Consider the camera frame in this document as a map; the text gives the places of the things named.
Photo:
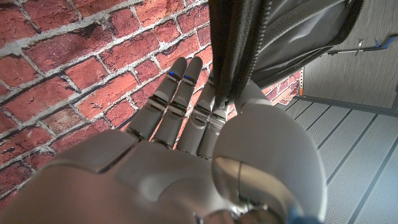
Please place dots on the black backpack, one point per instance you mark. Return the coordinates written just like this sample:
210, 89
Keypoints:
280, 31

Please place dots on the red brick print backdrop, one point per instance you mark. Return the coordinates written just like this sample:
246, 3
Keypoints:
77, 62

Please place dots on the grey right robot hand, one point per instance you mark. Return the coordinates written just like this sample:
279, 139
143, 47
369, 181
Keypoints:
155, 180

